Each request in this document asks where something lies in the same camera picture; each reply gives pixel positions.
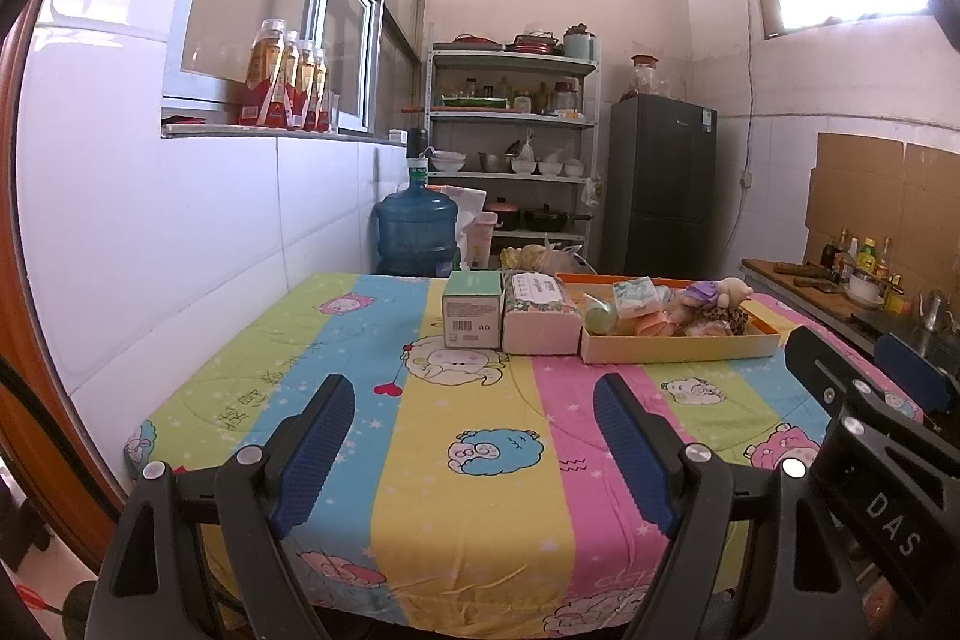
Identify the glass jar red lid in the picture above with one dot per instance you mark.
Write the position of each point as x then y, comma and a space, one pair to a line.
645, 78

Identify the red lidded pot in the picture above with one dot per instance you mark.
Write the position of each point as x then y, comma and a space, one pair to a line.
502, 214

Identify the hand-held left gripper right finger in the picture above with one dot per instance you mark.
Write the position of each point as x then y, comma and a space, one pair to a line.
630, 452

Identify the black frying pan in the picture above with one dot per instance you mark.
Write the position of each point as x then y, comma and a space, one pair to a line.
551, 218

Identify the purple beige plush toy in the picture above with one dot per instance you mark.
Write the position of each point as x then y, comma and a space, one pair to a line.
712, 293

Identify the black gas stove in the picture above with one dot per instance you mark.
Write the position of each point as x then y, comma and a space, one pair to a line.
922, 340

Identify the wooden door frame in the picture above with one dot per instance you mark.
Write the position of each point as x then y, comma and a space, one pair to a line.
30, 310

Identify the stack of red pans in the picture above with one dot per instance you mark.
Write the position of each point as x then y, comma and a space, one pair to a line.
534, 44

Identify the orange drink bottle red label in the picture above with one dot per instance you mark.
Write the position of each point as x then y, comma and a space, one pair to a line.
307, 89
262, 78
322, 93
288, 85

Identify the white bowl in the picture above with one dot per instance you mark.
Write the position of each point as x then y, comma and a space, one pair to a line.
866, 289

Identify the row of condiment bottles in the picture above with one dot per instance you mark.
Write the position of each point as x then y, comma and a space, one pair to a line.
859, 254

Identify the brown cardboard sheets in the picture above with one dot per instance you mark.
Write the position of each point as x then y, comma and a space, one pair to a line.
877, 190

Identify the blue water jug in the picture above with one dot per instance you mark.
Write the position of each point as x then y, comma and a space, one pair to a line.
416, 231

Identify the floral tissue pack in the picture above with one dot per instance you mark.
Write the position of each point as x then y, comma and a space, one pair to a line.
540, 317

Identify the pink plastic bin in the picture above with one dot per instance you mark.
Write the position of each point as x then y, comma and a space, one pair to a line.
481, 242

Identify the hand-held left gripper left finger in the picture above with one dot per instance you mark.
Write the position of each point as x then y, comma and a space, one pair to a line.
315, 445

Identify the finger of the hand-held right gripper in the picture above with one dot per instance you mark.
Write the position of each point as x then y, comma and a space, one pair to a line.
814, 370
907, 362

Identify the black water pump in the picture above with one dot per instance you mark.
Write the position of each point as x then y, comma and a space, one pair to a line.
418, 153

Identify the leopard print cloth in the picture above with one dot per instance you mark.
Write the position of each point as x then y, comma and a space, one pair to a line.
726, 321

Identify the green white tissue pack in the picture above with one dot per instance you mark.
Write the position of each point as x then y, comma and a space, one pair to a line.
636, 296

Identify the metal kettle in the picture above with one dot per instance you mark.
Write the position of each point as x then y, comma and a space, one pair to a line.
934, 311

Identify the orange shallow box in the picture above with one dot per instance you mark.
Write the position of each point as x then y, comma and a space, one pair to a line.
675, 349

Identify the beige teddy bear pink dress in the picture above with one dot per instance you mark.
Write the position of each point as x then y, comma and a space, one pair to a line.
684, 308

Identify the clear plastic bag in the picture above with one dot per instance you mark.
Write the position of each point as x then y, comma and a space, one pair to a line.
561, 256

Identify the white metal shelf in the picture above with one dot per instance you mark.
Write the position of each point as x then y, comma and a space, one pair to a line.
514, 119

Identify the pale green round sponge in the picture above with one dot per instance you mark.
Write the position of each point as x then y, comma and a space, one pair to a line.
600, 316

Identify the wooden cutting board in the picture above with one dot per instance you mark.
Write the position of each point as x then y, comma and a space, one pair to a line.
795, 291

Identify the dark grey refrigerator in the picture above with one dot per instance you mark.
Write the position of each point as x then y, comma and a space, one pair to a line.
660, 190

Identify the pink towel pack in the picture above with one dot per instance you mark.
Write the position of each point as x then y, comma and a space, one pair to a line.
652, 323

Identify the green cardboard box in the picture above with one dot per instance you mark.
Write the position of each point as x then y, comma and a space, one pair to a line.
471, 314

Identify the teal canister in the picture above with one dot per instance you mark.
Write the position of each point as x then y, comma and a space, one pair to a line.
579, 45

